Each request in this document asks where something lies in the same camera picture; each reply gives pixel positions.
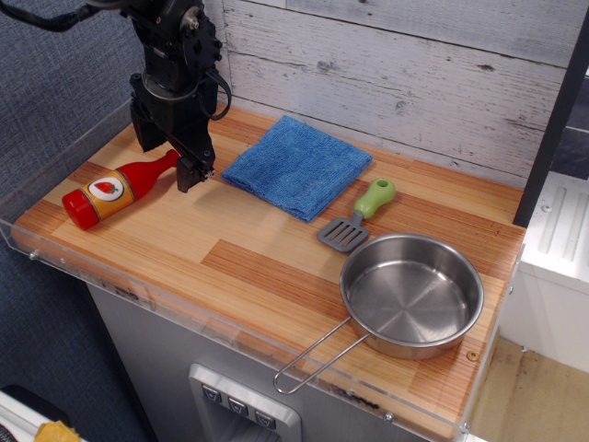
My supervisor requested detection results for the red toy sauce bottle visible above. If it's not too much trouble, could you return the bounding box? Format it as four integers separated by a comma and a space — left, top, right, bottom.
62, 149, 179, 230

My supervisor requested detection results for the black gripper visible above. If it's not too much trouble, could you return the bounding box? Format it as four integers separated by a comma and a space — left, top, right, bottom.
130, 74, 215, 192

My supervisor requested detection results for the green handled grey spatula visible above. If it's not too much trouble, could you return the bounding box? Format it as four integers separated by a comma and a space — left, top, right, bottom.
317, 178, 397, 253

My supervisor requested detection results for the dark support post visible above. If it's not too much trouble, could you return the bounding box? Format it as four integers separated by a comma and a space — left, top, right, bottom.
200, 0, 218, 116
513, 12, 588, 227

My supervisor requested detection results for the stainless steel pan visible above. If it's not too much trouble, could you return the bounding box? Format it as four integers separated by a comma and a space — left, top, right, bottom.
272, 232, 486, 396

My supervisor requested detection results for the grey cabinet with dispenser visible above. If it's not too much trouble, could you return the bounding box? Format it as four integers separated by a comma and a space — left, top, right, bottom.
86, 283, 443, 442

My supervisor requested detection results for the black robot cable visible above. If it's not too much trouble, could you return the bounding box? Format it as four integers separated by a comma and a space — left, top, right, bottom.
0, 0, 233, 122

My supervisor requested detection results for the blue folded cloth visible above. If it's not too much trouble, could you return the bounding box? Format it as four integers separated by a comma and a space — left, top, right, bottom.
222, 115, 372, 223

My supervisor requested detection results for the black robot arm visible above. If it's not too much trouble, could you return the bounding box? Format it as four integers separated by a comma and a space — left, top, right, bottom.
121, 1, 231, 192

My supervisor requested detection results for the dark right support post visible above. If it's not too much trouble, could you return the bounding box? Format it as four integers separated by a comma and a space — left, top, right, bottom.
513, 12, 588, 227

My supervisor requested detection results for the clear acrylic table guard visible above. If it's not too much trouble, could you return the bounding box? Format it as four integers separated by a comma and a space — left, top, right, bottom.
0, 64, 525, 438

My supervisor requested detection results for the white ribbed side counter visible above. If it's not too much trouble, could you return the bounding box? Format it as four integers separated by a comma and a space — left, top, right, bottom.
499, 172, 588, 372

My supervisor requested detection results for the dark left support post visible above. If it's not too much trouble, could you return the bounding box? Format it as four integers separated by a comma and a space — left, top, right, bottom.
200, 0, 218, 116

